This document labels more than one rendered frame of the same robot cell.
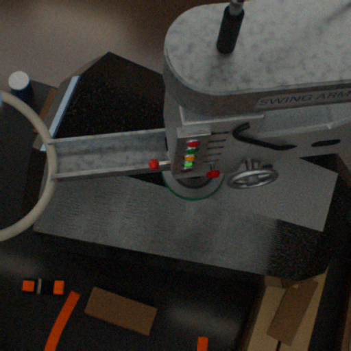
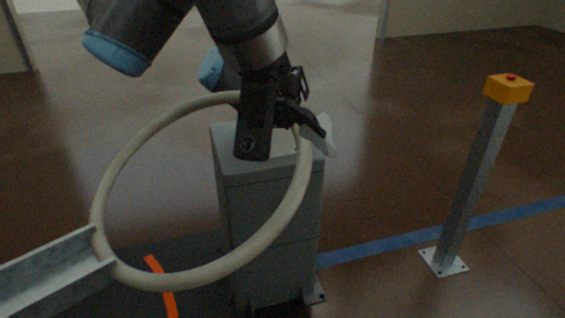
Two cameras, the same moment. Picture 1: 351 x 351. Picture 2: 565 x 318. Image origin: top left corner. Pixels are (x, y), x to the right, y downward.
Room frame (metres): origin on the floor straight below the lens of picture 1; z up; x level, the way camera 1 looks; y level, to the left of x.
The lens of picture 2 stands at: (1.09, 0.50, 1.63)
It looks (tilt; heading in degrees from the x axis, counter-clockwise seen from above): 34 degrees down; 157
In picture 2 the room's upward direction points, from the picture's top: straight up
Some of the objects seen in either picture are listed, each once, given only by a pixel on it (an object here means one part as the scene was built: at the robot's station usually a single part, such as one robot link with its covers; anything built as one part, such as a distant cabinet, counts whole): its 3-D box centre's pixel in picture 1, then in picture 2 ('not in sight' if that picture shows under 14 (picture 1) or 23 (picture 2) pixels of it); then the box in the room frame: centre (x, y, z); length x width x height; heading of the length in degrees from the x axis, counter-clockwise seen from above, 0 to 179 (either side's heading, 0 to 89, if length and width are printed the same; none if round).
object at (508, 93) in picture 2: not in sight; (470, 185); (0.18, 1.88, 0.54); 0.20 x 0.20 x 1.09; 83
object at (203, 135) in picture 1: (188, 151); not in sight; (0.53, -0.02, 1.37); 0.08 x 0.03 x 0.28; 108
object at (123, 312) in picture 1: (121, 311); not in sight; (0.21, 0.13, 0.07); 0.30 x 0.12 x 0.12; 81
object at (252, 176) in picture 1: (250, 167); not in sight; (0.58, -0.21, 1.20); 0.15 x 0.10 x 0.15; 108
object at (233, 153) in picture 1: (236, 113); not in sight; (0.69, -0.13, 1.32); 0.36 x 0.22 x 0.45; 108
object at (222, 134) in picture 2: not in sight; (265, 215); (-0.13, 0.93, 0.43); 0.50 x 0.50 x 0.85; 84
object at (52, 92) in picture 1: (51, 112); not in sight; (1.11, 0.67, 0.02); 0.25 x 0.10 x 0.01; 173
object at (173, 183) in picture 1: (193, 168); not in sight; (0.66, -0.06, 0.87); 0.21 x 0.21 x 0.01
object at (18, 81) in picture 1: (20, 86); not in sight; (1.20, 0.84, 0.08); 0.10 x 0.10 x 0.13
